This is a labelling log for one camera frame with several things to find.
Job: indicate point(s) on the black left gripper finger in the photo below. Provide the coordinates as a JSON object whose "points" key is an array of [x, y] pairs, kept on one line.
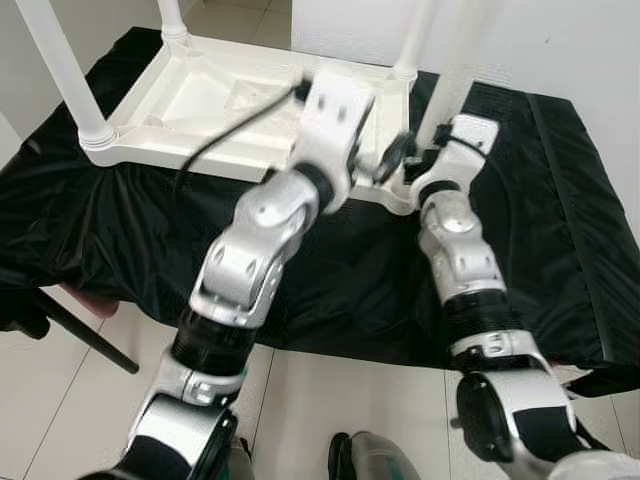
{"points": [[396, 156]]}

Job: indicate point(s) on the white plastic table top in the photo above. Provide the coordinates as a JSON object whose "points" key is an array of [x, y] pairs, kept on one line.
{"points": [[200, 100]]}

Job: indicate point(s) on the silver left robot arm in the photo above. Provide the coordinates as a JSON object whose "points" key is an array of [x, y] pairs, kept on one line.
{"points": [[250, 250]]}

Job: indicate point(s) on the black table cloth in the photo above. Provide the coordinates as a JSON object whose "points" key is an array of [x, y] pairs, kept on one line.
{"points": [[150, 230]]}

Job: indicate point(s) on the grey robot right leg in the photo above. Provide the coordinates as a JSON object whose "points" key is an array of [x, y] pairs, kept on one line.
{"points": [[378, 458]]}

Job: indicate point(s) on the grey robot leg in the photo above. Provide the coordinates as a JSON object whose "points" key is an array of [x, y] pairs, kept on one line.
{"points": [[240, 462], [378, 458]]}

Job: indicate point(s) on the black metal table leg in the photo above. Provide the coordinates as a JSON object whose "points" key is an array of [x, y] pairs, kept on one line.
{"points": [[90, 335], [600, 382]]}

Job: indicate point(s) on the grey robot left leg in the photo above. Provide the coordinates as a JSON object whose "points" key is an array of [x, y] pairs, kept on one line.
{"points": [[240, 462]]}

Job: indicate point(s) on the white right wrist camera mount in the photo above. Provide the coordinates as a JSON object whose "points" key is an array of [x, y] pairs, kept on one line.
{"points": [[465, 135]]}

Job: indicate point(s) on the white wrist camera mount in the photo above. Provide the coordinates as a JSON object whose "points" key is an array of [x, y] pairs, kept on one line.
{"points": [[330, 120], [465, 135]]}

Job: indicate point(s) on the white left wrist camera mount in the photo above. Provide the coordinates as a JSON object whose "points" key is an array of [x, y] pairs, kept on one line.
{"points": [[330, 120]]}

